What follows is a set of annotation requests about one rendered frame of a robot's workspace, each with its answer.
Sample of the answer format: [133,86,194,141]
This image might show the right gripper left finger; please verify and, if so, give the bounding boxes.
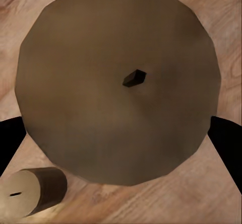
[0,116,26,176]

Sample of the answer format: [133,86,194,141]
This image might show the pillar candle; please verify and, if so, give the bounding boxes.
[14,0,221,186]
[3,167,67,217]

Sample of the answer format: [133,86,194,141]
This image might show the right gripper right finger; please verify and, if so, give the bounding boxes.
[207,116,242,194]

